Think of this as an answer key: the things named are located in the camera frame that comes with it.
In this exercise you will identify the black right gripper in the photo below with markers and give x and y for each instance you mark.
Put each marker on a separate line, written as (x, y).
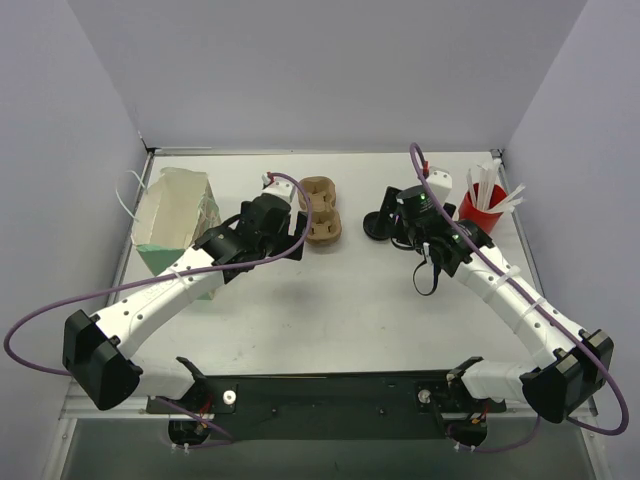
(392, 203)

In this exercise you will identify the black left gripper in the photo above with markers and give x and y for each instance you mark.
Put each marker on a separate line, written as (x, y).
(288, 232)

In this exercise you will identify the black plastic cup lid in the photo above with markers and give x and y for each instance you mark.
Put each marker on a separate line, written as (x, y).
(378, 226)

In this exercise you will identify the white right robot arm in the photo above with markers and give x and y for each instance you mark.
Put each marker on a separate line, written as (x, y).
(567, 361)

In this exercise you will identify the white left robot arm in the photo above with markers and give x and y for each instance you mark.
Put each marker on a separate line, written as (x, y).
(99, 349)

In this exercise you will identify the green paper takeout bag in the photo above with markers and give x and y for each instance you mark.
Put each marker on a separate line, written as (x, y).
(171, 214)

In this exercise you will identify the brown pulp cup carrier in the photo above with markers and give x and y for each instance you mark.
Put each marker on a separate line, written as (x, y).
(326, 227)

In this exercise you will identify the red straw holder cup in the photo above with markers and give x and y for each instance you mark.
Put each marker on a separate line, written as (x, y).
(485, 221)

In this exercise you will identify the white wrapped straws bundle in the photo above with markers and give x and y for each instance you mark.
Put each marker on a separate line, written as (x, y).
(481, 197)

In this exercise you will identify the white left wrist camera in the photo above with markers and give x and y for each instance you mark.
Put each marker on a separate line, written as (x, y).
(282, 189)

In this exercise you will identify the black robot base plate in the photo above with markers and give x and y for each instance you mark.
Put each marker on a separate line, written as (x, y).
(401, 405)

